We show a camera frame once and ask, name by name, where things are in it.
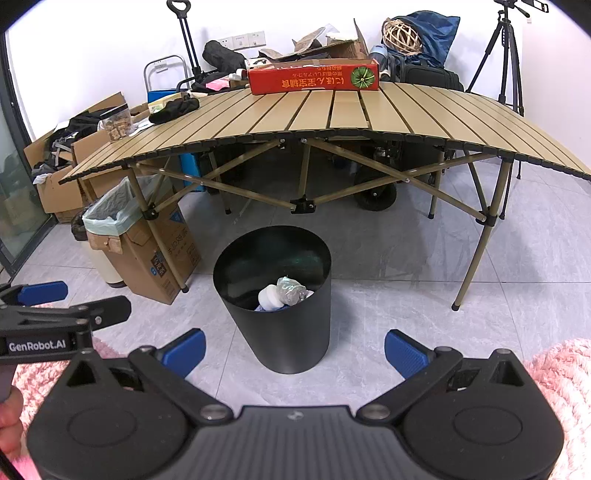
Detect silver tubular frame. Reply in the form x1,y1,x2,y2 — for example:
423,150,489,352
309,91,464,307
144,55,188,93

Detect black fabric bag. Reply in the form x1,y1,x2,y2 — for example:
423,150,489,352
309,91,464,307
203,41,249,73

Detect tan slatted folding table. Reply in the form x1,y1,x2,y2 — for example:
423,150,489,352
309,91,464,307
59,83,591,312

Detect black tripod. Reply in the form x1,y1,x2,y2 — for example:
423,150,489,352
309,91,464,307
465,7,527,181

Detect cardboard box with backpack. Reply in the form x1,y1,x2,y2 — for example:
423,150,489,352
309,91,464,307
76,91,148,121

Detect clear jar with black lid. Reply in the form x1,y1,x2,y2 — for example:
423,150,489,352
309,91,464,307
99,105,133,143

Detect blue velvet bag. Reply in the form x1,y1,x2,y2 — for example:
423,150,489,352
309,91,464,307
390,10,461,70

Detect white foam disc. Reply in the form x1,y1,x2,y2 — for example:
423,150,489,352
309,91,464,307
257,285,284,311

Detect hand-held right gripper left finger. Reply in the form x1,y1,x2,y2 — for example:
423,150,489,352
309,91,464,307
53,329,235,428

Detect woven rattan ball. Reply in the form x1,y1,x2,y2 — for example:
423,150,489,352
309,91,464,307
383,17,421,54

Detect brown open cardboard box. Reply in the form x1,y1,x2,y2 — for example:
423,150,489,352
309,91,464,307
259,18,370,63

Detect person's left hand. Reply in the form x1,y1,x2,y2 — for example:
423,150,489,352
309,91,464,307
0,387,24,460

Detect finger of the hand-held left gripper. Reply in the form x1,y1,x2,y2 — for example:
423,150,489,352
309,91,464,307
0,295,133,330
0,280,69,309

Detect plain cardboard box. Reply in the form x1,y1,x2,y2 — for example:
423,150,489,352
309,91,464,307
71,131,134,204

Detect pale green liner bag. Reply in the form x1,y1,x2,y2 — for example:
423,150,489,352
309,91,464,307
82,178,160,236

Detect red printed cardboard box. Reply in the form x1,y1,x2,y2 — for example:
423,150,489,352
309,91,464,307
247,58,382,95

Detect black suitcase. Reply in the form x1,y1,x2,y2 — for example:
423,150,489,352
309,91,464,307
388,55,465,92

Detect clear plastic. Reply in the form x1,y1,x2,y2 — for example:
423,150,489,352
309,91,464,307
276,276,309,306

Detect blue carton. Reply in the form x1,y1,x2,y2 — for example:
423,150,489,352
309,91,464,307
179,152,206,192

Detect dark framed glass door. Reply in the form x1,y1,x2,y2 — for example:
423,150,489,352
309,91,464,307
0,32,54,282

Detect cream round bin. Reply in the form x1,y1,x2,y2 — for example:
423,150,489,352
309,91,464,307
88,240,125,288

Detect pink fluffy rug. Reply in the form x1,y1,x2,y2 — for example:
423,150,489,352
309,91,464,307
9,302,591,480

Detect black gloves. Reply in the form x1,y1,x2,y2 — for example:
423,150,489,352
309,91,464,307
148,98,200,124

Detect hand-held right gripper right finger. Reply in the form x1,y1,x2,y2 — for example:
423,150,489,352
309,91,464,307
357,329,539,428

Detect tall cardboard box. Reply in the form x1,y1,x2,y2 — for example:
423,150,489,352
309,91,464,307
87,178,201,305

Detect cardboard box with grey cloth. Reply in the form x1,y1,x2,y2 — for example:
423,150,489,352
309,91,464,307
23,131,86,224

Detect black round waste bin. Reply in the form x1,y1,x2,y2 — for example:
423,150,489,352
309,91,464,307
212,226,332,374

